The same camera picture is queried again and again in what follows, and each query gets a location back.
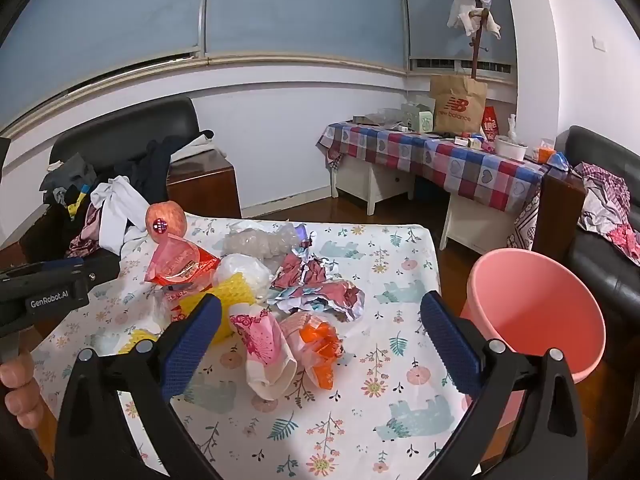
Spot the grey garment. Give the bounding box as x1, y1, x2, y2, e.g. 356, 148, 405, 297
40, 154, 98, 203

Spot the dark wooden cabinet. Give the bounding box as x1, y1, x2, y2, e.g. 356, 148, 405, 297
532, 162, 586, 266

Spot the clothes pile on armchair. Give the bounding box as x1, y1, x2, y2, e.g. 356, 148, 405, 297
575, 160, 636, 233

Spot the brown patterned hanging cloth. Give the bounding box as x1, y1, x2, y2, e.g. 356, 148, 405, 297
507, 187, 546, 251

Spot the clear wrapper with red print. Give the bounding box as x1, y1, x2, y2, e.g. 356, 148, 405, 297
147, 284, 200, 332

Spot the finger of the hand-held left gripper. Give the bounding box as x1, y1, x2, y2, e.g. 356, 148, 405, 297
65, 250, 122, 296

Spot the window vent grille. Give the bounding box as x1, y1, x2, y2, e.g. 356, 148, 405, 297
410, 57, 513, 74

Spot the black leather sofa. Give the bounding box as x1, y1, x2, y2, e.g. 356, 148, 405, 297
47, 96, 201, 211

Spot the pink floral paper bag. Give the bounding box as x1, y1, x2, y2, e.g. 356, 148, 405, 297
229, 307, 298, 402

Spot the wooden coat rack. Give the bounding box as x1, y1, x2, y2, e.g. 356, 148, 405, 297
467, 5, 493, 81

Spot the pink patterned cloth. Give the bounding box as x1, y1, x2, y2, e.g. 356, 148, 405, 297
67, 205, 103, 259

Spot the red white paper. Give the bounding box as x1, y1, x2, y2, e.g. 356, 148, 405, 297
267, 244, 366, 323

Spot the orange and white wrapper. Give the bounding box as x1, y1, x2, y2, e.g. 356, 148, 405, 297
280, 311, 346, 392

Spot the clear plastic container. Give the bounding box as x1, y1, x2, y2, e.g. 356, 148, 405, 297
375, 107, 406, 127

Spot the white bowl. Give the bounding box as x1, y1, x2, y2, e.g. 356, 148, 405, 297
494, 136, 528, 162

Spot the plaid tablecloth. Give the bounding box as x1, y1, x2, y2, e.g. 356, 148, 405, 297
316, 120, 551, 211

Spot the person's left hand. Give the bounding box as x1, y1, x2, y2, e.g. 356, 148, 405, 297
0, 354, 51, 431

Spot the dark navy garment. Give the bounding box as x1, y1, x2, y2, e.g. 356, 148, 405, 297
112, 135, 201, 206

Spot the wooden side cabinet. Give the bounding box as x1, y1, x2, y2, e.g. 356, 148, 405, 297
165, 152, 243, 221

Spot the pale green carton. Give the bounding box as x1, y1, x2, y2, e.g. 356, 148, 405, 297
400, 102, 435, 133

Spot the pink patterned garment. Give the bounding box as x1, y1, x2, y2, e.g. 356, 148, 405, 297
607, 224, 640, 267

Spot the yellow foam fruit net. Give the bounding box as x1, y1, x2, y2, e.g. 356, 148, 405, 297
117, 271, 257, 357

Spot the brown paper bag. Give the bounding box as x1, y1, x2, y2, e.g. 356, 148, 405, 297
430, 74, 488, 135

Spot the red apple with sticker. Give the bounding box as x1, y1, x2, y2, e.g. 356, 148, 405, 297
145, 201, 188, 241

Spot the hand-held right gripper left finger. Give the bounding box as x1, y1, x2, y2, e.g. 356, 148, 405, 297
54, 292, 223, 480

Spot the white desk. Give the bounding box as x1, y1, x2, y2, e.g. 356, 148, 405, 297
330, 155, 521, 253

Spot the pink plastic bin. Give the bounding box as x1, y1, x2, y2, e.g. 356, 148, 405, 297
459, 247, 607, 426

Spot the white garment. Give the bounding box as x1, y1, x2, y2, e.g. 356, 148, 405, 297
90, 176, 151, 256

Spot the white hanging cloth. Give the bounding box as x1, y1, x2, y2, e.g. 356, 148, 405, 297
446, 0, 502, 40

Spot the clear plastic bag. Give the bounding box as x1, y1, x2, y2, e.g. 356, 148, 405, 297
222, 222, 301, 261

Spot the black leather armchair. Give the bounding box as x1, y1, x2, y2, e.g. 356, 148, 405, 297
555, 125, 640, 331

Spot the white plastic bag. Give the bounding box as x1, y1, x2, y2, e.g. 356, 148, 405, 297
212, 252, 275, 306

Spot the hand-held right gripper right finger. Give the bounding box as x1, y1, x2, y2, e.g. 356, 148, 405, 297
420, 290, 583, 480

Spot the red snack packet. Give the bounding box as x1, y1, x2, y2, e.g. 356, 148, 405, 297
144, 234, 221, 286

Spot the white cloth with black trim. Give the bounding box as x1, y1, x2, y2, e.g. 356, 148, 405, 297
175, 130, 226, 163

